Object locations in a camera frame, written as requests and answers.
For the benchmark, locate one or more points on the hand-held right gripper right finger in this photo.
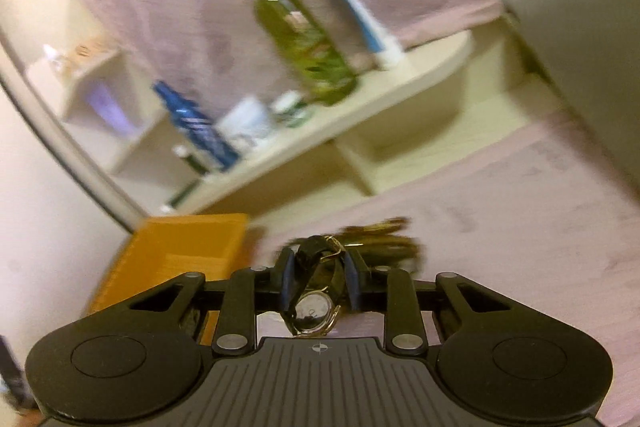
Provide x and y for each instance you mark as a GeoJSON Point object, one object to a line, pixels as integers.
{"type": "Point", "coordinates": [353, 284]}

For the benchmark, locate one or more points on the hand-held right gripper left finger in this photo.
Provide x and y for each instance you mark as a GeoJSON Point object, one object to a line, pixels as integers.
{"type": "Point", "coordinates": [286, 282]}

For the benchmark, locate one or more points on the orange plastic tray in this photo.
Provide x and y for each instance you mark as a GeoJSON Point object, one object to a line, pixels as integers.
{"type": "Point", "coordinates": [175, 242]}

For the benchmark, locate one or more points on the green lip balm stick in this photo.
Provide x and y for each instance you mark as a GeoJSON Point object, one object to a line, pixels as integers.
{"type": "Point", "coordinates": [192, 161]}

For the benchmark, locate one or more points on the cream wooden shelf unit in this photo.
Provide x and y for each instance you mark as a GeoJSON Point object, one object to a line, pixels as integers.
{"type": "Point", "coordinates": [320, 127]}

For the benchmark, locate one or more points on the pink table cloth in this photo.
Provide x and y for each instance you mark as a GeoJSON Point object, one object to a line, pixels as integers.
{"type": "Point", "coordinates": [500, 217]}

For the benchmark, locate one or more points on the white cream jar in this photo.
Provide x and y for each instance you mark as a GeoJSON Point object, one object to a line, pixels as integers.
{"type": "Point", "coordinates": [245, 122]}

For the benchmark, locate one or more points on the small green-label jar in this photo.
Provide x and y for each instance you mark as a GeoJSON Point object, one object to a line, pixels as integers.
{"type": "Point", "coordinates": [291, 109]}

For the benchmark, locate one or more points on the blue spray bottle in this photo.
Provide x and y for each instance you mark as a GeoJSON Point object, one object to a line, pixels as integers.
{"type": "Point", "coordinates": [197, 127]}

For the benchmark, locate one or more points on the green liquid bottle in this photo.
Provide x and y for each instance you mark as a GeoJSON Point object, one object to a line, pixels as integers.
{"type": "Point", "coordinates": [300, 37]}

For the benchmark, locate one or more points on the white and blue tube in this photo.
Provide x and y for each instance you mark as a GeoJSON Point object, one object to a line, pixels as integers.
{"type": "Point", "coordinates": [355, 7]}

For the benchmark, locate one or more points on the grey cushion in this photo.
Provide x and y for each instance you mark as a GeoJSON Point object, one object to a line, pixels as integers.
{"type": "Point", "coordinates": [580, 32]}

